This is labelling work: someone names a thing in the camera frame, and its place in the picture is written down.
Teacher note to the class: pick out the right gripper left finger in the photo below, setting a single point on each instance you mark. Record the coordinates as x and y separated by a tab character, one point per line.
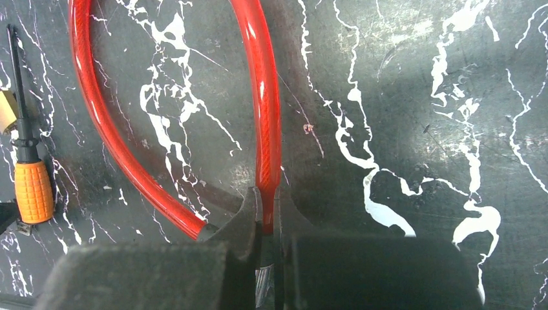
215	272

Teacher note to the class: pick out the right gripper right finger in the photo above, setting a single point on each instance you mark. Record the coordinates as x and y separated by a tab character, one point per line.
315	269

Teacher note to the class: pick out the red cable lock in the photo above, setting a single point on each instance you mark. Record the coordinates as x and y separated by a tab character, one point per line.
266	104

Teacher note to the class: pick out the brass padlock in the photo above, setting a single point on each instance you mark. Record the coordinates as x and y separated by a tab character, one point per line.
9	113

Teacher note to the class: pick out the orange handled screwdriver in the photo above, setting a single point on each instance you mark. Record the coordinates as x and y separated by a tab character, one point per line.
33	188

